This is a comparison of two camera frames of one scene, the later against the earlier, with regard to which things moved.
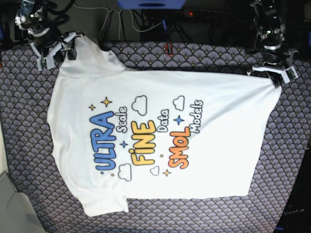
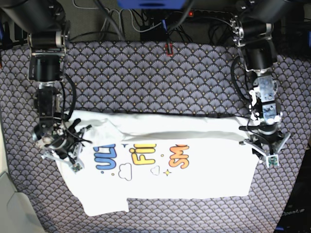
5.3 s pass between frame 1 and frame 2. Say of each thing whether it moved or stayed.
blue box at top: stayed
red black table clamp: stayed
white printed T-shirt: moved
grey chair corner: stayed
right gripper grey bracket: moved
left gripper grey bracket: moved
